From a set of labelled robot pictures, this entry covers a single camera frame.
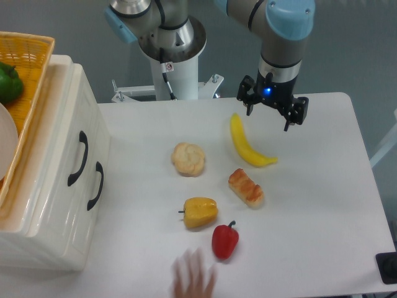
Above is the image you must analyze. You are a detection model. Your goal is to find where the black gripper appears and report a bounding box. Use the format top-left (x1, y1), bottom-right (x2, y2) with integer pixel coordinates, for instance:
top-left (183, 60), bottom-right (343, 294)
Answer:
top-left (236, 71), bottom-right (309, 132)

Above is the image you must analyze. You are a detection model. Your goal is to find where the red bell pepper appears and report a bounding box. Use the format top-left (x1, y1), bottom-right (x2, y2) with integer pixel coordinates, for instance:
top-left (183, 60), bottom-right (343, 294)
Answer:
top-left (212, 220), bottom-right (239, 260)

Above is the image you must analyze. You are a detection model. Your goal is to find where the white drawer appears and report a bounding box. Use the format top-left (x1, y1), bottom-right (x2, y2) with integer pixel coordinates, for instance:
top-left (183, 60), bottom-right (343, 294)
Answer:
top-left (30, 63), bottom-right (111, 240)

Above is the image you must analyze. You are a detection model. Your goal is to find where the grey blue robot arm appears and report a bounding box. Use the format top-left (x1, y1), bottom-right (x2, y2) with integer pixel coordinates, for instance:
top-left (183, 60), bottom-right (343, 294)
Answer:
top-left (104, 1), bottom-right (315, 126)

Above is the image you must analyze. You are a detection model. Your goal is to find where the white drawer cabinet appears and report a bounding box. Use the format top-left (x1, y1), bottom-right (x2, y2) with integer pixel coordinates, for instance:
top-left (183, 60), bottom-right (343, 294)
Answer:
top-left (1, 55), bottom-right (110, 271)

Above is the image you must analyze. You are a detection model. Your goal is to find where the blurred human hand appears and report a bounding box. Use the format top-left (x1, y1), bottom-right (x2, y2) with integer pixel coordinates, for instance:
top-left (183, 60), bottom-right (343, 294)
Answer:
top-left (172, 248), bottom-right (216, 298)

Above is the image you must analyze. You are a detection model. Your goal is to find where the yellow banana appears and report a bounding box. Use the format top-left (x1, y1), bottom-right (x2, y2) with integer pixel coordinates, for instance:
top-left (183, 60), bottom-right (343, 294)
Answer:
top-left (230, 113), bottom-right (278, 168)

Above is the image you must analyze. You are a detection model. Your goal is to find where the glazed bread loaf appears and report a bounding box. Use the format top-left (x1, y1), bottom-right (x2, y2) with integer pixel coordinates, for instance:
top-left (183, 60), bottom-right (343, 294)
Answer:
top-left (228, 168), bottom-right (264, 209)

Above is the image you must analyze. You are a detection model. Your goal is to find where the round bread bun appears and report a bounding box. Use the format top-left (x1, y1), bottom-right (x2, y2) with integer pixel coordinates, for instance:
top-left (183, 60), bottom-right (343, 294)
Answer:
top-left (171, 142), bottom-right (205, 176)

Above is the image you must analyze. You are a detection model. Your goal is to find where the yellow bell pepper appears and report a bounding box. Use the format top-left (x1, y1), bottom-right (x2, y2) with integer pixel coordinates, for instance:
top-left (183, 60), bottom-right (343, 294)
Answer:
top-left (178, 197), bottom-right (218, 229)

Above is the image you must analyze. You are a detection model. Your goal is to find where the black device at edge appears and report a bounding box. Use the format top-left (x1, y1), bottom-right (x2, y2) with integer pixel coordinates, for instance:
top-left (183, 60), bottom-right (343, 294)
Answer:
top-left (375, 252), bottom-right (397, 284)

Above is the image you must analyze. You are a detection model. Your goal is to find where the yellow woven basket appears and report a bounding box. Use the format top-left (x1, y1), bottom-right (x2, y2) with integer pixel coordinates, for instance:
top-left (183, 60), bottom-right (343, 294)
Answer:
top-left (1, 31), bottom-right (55, 205)

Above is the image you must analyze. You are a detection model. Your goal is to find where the green bell pepper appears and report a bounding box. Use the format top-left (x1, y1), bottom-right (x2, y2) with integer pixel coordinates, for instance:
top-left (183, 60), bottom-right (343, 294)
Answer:
top-left (1, 62), bottom-right (24, 105)

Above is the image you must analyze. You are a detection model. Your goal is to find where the white round plate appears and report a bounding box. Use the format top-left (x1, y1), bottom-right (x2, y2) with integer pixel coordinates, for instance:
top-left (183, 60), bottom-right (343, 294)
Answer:
top-left (0, 104), bottom-right (19, 179)

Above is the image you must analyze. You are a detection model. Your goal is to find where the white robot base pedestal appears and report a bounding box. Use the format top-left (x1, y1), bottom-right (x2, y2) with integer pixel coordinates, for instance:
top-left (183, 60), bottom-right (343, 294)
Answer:
top-left (112, 17), bottom-right (224, 103)

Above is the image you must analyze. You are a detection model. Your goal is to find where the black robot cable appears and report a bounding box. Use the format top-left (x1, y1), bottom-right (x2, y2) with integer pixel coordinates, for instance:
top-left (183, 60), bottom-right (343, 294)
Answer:
top-left (158, 48), bottom-right (178, 101)

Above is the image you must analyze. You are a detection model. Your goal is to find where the white frame bar right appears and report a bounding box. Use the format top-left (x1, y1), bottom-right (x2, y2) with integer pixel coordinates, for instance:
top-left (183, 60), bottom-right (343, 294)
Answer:
top-left (370, 123), bottom-right (396, 169)

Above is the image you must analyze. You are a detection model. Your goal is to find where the bottom drawer black handle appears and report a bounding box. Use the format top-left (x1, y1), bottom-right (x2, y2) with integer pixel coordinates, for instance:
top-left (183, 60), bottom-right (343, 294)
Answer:
top-left (86, 161), bottom-right (104, 211)

